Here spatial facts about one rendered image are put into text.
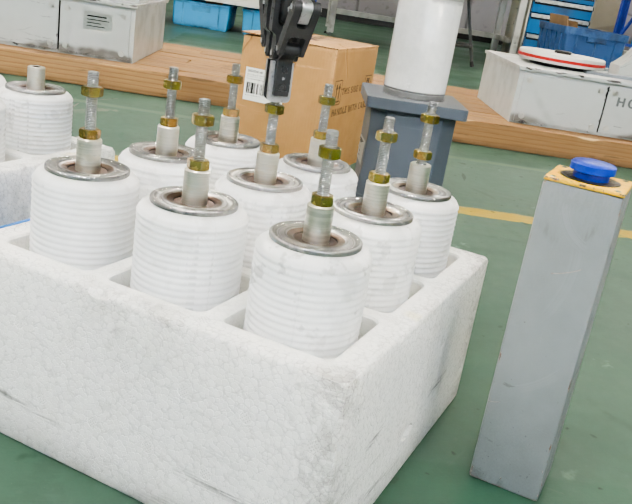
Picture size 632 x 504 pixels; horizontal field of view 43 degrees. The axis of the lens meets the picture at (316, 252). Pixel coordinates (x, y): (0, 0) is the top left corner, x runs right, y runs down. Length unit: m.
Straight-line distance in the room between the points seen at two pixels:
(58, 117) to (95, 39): 1.66
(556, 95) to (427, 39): 1.65
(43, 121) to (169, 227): 0.47
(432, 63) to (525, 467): 0.60
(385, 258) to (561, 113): 2.14
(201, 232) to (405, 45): 0.60
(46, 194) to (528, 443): 0.50
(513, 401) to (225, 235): 0.32
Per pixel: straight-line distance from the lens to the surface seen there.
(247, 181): 0.77
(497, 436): 0.82
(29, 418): 0.79
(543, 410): 0.80
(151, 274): 0.68
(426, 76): 1.18
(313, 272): 0.60
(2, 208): 1.02
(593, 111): 2.84
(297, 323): 0.62
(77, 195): 0.72
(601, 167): 0.75
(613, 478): 0.93
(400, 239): 0.71
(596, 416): 1.05
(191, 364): 0.64
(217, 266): 0.67
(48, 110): 1.10
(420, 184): 0.84
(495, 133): 2.69
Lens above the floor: 0.45
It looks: 19 degrees down
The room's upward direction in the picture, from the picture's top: 9 degrees clockwise
